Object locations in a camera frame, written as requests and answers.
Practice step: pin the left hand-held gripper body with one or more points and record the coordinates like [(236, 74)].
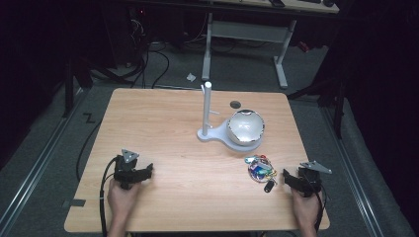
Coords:
[(125, 168)]

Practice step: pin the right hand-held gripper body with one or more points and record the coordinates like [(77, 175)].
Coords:
[(311, 179)]

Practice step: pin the colourful key bunch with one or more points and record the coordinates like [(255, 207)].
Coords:
[(260, 169)]

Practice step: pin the person's right hand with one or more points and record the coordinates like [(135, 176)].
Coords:
[(306, 207)]

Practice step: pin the person's left hand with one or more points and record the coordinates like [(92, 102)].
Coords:
[(120, 200)]

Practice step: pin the wooden table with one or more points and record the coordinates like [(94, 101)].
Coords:
[(171, 148)]

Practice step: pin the black tape strip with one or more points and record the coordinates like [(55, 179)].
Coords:
[(77, 202)]

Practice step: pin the silver metal bowl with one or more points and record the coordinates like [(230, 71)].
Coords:
[(246, 126)]

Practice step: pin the white stand with pole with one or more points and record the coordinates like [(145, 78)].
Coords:
[(207, 108)]

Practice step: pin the white paper scrap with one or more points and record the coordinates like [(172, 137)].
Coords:
[(191, 77)]

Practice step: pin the grey-legged desk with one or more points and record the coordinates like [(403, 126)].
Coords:
[(247, 31)]

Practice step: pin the metal floor rail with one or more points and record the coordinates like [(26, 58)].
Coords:
[(352, 171), (36, 164)]

